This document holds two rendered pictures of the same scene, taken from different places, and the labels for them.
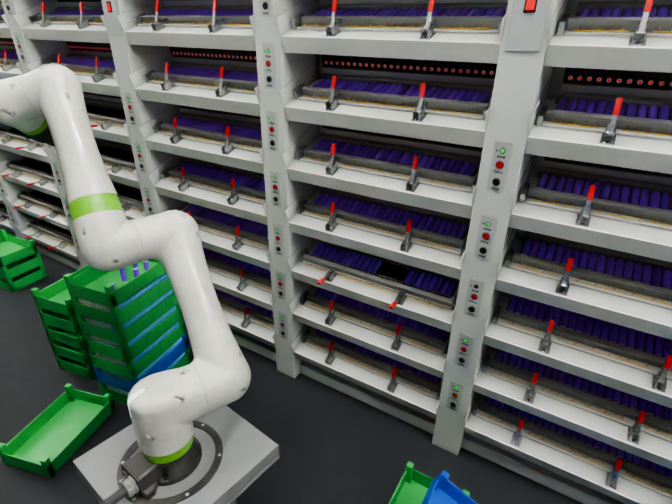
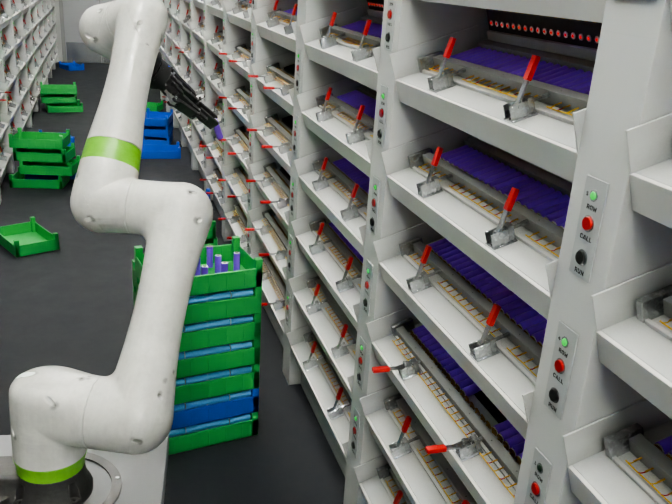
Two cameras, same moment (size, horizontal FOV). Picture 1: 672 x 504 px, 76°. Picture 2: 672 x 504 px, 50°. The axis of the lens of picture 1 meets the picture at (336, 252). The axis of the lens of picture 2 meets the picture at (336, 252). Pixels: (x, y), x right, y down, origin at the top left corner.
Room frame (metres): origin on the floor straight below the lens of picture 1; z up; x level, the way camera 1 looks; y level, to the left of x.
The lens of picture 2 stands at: (0.22, -0.71, 1.28)
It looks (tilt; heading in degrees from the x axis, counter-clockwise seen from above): 21 degrees down; 41
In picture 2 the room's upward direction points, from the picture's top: 4 degrees clockwise
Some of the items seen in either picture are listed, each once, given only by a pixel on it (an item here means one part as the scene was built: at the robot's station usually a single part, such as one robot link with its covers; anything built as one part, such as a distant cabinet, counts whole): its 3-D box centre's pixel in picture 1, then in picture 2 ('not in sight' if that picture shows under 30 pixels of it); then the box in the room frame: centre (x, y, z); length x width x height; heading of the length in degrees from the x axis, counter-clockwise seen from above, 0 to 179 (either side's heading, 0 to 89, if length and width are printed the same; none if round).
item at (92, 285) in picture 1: (122, 271); (197, 266); (1.35, 0.78, 0.52); 0.30 x 0.20 x 0.08; 159
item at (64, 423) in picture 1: (60, 426); not in sight; (1.07, 0.98, 0.04); 0.30 x 0.20 x 0.08; 165
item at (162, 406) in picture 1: (167, 412); (55, 420); (0.74, 0.40, 0.49); 0.16 x 0.13 x 0.19; 127
